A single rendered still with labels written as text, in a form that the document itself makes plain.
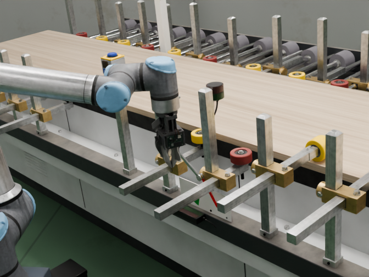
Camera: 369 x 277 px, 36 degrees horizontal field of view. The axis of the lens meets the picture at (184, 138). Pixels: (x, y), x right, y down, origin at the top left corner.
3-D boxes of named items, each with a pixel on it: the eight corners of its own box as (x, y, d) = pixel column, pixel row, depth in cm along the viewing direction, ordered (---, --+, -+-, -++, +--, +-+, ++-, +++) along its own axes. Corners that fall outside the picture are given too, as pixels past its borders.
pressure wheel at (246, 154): (243, 186, 203) (241, 158, 198) (227, 179, 209) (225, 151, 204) (257, 177, 208) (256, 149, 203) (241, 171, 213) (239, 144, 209)
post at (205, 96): (216, 214, 206) (205, 90, 186) (208, 211, 208) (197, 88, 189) (222, 210, 208) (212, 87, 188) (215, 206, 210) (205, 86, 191)
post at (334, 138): (334, 276, 173) (336, 134, 153) (324, 271, 175) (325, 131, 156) (340, 271, 175) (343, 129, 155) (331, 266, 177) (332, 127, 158)
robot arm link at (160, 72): (145, 55, 178) (176, 53, 177) (150, 92, 183) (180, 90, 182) (140, 63, 169) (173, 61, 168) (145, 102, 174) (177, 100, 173)
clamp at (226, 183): (227, 192, 196) (225, 179, 193) (199, 181, 205) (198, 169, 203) (237, 186, 199) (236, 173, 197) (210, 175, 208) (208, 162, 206)
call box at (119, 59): (113, 78, 221) (110, 59, 218) (102, 75, 226) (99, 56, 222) (127, 73, 225) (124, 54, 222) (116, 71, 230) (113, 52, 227)
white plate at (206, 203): (230, 222, 200) (229, 198, 196) (180, 200, 217) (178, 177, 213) (231, 221, 200) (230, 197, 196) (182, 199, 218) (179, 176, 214)
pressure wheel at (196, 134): (213, 160, 224) (211, 134, 220) (193, 162, 225) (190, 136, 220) (212, 151, 232) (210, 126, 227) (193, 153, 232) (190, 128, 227)
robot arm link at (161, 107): (146, 95, 180) (175, 89, 183) (149, 109, 182) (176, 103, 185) (155, 103, 173) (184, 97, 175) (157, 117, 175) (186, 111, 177)
